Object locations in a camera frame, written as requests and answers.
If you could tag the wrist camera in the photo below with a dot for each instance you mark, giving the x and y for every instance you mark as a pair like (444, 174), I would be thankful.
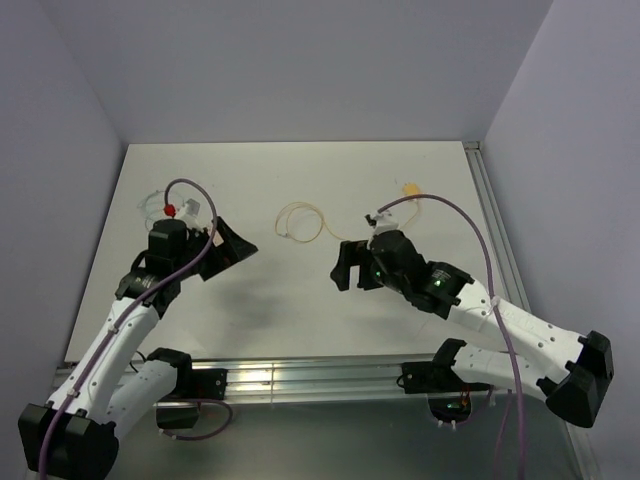
(188, 213)
(381, 222)

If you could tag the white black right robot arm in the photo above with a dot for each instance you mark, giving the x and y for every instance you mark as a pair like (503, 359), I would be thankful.
(568, 371)

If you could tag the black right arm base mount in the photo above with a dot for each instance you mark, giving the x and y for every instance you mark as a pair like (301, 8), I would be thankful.
(449, 398)

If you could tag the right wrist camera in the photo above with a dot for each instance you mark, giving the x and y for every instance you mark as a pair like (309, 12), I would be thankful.
(381, 222)

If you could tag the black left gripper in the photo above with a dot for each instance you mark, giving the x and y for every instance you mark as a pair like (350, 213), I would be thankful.
(233, 249)

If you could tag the yellow plug adapter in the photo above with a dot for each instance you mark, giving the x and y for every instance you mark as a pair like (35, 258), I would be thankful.
(411, 189)

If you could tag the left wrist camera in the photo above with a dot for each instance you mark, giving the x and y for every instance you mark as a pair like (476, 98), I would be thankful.
(188, 213)

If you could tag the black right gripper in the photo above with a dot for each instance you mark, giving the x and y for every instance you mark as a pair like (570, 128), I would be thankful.
(350, 255)

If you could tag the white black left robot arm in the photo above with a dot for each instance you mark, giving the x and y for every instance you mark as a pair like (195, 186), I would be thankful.
(76, 434)

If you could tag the pink round power strip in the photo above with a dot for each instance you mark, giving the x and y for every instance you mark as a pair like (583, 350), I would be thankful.
(217, 239)

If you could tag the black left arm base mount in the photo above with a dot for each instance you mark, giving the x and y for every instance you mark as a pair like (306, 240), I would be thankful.
(203, 394)

